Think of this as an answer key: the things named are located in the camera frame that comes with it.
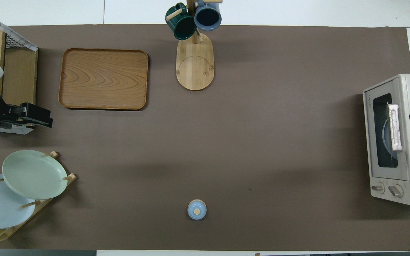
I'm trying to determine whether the wooden mug tree stand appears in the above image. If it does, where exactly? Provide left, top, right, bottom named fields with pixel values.
left=165, top=0, right=223, bottom=91

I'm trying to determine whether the blue mug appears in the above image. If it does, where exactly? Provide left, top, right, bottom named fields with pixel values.
left=194, top=0, right=222, bottom=31

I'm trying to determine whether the small blue lidded jar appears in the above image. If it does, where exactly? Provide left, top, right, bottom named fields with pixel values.
left=187, top=199, right=207, bottom=220

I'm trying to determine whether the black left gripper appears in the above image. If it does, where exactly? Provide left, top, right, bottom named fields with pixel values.
left=0, top=89, right=53, bottom=130

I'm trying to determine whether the wooden dish rack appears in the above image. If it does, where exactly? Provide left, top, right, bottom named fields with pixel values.
left=0, top=151, right=77, bottom=244

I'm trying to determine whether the dark green mug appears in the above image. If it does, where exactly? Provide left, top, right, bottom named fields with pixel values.
left=165, top=3, right=197, bottom=41

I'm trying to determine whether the pale green plate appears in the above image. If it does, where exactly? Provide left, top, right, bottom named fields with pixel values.
left=2, top=150, right=68, bottom=200

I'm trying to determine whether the wooden serving tray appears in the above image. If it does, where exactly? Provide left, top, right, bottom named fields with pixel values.
left=58, top=48, right=149, bottom=111

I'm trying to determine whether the brown table mat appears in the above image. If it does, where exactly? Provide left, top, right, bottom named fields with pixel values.
left=0, top=24, right=410, bottom=251

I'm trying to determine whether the wire shelf with wooden boards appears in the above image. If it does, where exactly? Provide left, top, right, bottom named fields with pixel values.
left=0, top=8, right=39, bottom=135

